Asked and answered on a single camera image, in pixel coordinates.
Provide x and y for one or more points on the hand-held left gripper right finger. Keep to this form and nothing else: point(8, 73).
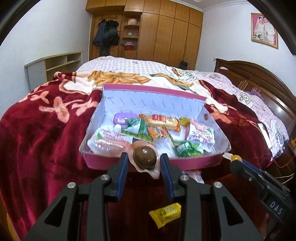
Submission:
point(167, 178)

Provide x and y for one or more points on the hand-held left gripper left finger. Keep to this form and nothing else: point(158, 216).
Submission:
point(122, 176)

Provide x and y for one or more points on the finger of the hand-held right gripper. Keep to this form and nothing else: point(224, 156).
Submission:
point(252, 175)

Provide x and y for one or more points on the yellow ball candy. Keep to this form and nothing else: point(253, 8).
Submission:
point(234, 158)

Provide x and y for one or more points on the chocolate ball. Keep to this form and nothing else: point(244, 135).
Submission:
point(144, 155)

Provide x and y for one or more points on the small orange snack packet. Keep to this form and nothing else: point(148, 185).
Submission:
point(159, 133)

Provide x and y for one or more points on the long green snack packet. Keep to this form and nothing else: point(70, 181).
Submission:
point(138, 129)

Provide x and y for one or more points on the purple box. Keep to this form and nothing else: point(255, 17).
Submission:
point(122, 119)

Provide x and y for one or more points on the orange noodle snack packet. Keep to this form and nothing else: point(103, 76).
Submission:
point(161, 121)

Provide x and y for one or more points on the small yellow snack packet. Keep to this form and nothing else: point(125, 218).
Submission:
point(185, 121)

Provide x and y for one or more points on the pink cardboard box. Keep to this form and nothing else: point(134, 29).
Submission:
point(161, 102)

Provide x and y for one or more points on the striped clear candy packet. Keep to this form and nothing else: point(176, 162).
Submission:
point(193, 176)

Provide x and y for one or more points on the yellow candy packet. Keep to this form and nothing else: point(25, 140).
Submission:
point(165, 212)

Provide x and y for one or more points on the smartphone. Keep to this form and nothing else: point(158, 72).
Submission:
point(264, 134)

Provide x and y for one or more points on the red floral blanket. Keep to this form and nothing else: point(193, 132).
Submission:
point(46, 139)

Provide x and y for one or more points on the dark wooden headboard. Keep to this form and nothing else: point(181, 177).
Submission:
point(261, 76)

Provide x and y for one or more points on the small black object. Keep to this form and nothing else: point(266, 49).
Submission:
point(183, 65)

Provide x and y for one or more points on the red basket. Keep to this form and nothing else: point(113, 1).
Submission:
point(129, 47)

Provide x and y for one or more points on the grey open shelf unit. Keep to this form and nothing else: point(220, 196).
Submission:
point(46, 69)

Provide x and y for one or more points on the dark hanging coats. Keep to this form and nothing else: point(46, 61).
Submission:
point(105, 34)

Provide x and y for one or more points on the wooden wardrobe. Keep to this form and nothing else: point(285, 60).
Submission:
point(161, 30)

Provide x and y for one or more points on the white pot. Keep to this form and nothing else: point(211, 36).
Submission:
point(132, 21)

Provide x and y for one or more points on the framed wall photo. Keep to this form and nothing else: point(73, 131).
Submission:
point(264, 30)

